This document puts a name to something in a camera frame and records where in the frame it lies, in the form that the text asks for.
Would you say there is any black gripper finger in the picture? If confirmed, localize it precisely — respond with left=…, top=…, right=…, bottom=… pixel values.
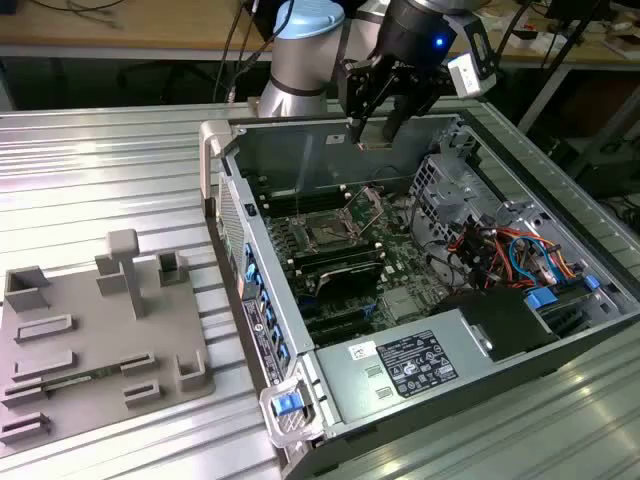
left=342, top=53, right=401, bottom=145
left=382, top=64, right=441, bottom=141

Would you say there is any CPU socket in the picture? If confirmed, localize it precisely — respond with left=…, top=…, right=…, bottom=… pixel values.
left=298, top=208, right=370, bottom=252

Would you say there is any black expansion slot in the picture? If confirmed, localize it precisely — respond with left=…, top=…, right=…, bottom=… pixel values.
left=308, top=319, right=375, bottom=347
left=302, top=305, right=372, bottom=331

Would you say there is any silver drive cage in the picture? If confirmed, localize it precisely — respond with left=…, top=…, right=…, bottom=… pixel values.
left=407, top=152, right=506, bottom=241

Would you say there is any small white box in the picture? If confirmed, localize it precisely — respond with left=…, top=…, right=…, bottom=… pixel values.
left=502, top=28, right=559, bottom=54

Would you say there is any black monitor stand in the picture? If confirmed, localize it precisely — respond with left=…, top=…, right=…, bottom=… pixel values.
left=543, top=0, right=614, bottom=22

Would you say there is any green motherboard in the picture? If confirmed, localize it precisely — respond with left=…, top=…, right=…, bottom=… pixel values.
left=259, top=184, right=451, bottom=346

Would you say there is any black graphics card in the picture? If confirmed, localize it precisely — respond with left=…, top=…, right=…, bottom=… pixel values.
left=313, top=262, right=385, bottom=302

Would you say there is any open PC case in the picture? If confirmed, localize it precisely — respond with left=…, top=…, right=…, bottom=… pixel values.
left=198, top=107, right=640, bottom=480

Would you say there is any silver chipset heatsink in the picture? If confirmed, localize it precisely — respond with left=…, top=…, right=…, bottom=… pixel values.
left=382, top=288, right=420, bottom=322

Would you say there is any small open cardboard box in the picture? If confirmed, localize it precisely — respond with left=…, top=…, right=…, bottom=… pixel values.
left=602, top=32, right=640, bottom=57

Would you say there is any black equipment box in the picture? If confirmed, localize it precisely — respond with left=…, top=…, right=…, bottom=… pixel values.
left=569, top=139, right=640, bottom=201

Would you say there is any wooden desk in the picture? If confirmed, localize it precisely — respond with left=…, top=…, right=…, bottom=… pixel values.
left=0, top=0, right=640, bottom=66

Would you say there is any black fan shroud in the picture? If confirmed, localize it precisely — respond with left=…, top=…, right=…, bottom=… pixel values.
left=432, top=287, right=559, bottom=364

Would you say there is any blue disk carrier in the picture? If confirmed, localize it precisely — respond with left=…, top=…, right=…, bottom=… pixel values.
left=524, top=279, right=606, bottom=337

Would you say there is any grey power supply unit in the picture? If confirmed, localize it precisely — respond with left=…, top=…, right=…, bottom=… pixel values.
left=312, top=307, right=501, bottom=426

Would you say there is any blue release latch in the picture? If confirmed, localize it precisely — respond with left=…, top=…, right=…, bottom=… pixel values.
left=272, top=393, right=305, bottom=417

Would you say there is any grey parts rack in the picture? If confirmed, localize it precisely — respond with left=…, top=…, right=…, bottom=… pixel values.
left=0, top=228, right=217, bottom=454

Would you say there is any green RAM stick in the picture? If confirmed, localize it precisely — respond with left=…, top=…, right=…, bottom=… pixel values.
left=42, top=363, right=124, bottom=389

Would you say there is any black camera cable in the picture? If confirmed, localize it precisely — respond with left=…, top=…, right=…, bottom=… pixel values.
left=492, top=0, right=534, bottom=61

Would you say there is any black wire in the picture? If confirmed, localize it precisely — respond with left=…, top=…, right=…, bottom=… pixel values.
left=399, top=197, right=476, bottom=294

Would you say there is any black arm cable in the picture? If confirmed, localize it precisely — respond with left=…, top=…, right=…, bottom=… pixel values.
left=212, top=0, right=275, bottom=105

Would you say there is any grey case handle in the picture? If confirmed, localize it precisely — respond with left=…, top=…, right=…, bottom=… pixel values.
left=198, top=119, right=237, bottom=200

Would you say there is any orange wire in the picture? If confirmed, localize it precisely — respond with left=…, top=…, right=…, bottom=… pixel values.
left=479, top=227, right=584, bottom=284

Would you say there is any red wire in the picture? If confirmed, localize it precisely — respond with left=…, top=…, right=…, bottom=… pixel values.
left=444, top=224, right=506, bottom=291

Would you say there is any blue wire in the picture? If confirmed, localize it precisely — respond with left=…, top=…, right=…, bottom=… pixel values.
left=509, top=234, right=561, bottom=287

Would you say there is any grey cable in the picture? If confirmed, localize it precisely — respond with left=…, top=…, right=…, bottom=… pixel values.
left=34, top=0, right=126, bottom=30

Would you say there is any grey handle with latch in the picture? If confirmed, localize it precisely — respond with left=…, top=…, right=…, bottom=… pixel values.
left=258, top=377, right=325, bottom=448

